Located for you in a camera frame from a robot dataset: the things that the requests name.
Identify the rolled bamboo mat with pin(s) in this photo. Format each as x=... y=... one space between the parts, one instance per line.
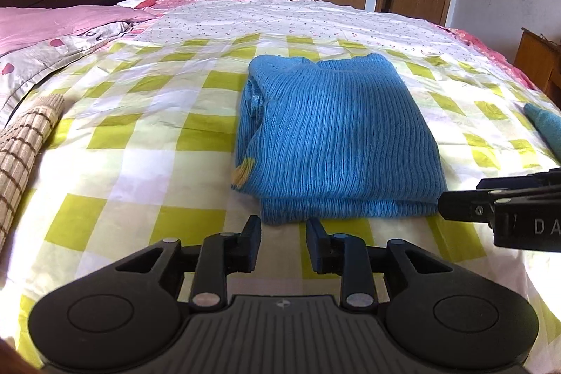
x=22 y=155

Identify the blue knitted sweater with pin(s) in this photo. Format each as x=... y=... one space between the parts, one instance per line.
x=342 y=128

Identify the red cloth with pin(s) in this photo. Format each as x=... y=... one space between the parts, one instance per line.
x=144 y=2

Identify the pink pillow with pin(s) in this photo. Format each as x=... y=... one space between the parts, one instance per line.
x=57 y=25

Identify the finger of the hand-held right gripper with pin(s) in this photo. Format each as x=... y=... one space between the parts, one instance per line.
x=517 y=182
x=464 y=205

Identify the white pink-dotted pillow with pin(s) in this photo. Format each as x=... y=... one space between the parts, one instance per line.
x=44 y=60

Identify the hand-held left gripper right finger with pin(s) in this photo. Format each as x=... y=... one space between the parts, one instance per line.
x=314 y=240

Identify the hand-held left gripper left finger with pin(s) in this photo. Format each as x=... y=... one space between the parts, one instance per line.
x=252 y=238

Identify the yellow-green checked bedsheet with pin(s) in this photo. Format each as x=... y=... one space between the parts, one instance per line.
x=131 y=146

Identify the teal folded towel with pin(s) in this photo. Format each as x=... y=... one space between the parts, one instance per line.
x=548 y=128

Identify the pink floral bedspread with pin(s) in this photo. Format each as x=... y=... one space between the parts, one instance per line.
x=482 y=45

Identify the wooden side desk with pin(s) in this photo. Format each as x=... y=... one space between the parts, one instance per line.
x=537 y=58

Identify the white floral bedsheet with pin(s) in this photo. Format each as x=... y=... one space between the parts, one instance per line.
x=285 y=19

